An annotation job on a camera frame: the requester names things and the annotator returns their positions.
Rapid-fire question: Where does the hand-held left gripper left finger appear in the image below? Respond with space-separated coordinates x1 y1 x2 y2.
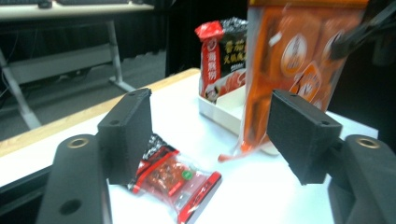
96 88 153 187

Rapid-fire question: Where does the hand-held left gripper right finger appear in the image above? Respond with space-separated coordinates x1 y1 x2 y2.
266 89 344 187

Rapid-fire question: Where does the small red snack packet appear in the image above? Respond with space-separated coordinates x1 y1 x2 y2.
126 133 223 224

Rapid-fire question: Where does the orange seasoning packet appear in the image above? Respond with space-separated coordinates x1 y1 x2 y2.
218 0 371 163

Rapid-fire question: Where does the white compartment box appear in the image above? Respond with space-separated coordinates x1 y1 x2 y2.
197 83 282 157

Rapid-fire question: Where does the large red and black packet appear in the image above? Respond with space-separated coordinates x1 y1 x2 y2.
194 17 250 105

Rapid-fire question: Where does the white table mat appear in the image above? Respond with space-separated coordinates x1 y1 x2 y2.
0 72 379 224

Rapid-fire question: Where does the grey metal desk frame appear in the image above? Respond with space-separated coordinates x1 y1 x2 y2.
0 0 156 131

